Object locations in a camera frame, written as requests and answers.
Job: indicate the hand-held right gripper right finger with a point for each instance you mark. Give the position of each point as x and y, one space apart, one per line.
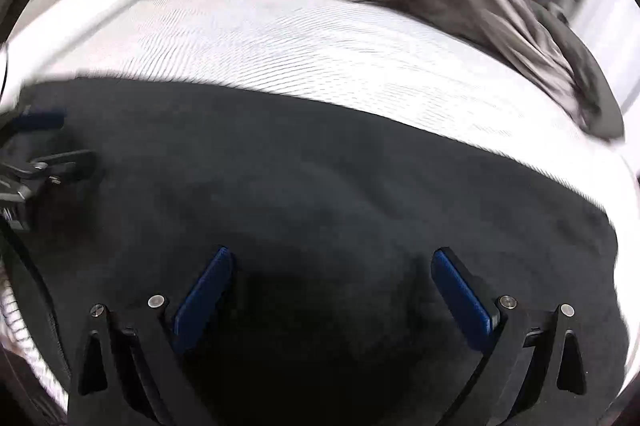
462 301

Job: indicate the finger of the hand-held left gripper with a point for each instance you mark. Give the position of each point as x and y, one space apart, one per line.
65 164
42 120

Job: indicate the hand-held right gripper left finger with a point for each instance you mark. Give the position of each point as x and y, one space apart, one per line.
202 301

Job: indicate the black pants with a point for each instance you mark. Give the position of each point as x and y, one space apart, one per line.
325 206

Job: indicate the white pillow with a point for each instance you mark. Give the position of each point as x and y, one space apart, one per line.
85 6

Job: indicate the bed with honeycomb cover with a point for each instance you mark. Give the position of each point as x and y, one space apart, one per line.
300 41

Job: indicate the white curtain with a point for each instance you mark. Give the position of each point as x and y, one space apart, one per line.
607 16

